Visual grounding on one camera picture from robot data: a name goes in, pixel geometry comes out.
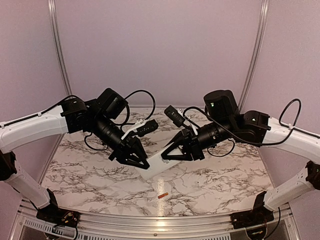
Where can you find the white remote control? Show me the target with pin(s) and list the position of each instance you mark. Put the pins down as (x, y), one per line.
(157, 165)

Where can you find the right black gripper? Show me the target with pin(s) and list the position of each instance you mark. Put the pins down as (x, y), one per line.
(195, 150)

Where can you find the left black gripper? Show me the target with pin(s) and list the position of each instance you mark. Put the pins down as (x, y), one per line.
(126, 147)

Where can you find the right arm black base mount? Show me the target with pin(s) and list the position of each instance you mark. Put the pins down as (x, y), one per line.
(249, 218)

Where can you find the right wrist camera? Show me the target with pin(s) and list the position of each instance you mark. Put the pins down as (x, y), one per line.
(177, 119)

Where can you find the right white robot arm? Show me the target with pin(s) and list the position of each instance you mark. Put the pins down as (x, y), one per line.
(257, 129)

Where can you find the right aluminium corner post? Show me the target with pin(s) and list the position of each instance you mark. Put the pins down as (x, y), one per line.
(260, 34)

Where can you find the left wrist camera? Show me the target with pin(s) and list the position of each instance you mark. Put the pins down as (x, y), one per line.
(141, 128)

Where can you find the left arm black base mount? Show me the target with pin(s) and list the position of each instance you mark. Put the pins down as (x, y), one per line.
(59, 216)

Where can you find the aluminium corner post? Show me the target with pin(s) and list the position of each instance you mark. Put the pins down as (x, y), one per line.
(260, 34)
(52, 10)

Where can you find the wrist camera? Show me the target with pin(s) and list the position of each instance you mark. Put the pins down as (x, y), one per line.
(141, 128)
(177, 119)

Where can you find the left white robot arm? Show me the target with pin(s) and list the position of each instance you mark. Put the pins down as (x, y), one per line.
(68, 116)

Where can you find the orange AA battery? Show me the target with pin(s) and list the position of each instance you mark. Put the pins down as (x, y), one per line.
(162, 195)

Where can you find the left aluminium corner post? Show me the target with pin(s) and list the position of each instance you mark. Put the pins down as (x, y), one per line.
(52, 10)

